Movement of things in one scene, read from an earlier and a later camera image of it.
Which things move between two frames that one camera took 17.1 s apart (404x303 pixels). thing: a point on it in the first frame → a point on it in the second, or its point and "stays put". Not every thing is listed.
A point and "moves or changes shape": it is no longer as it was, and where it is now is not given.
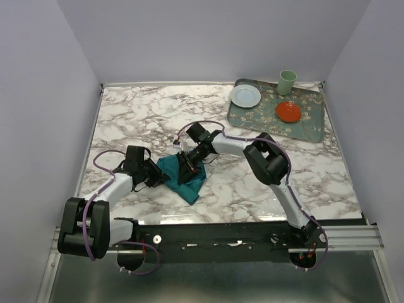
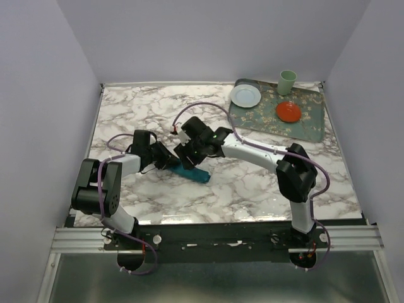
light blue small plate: x=245 y=96 stays put
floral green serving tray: x=308 y=95 stays put
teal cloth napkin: x=189 y=190 moves or changes shape
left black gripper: x=158 y=177 → x=168 y=159
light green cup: x=286 y=80 stays put
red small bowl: x=288 y=112 stays put
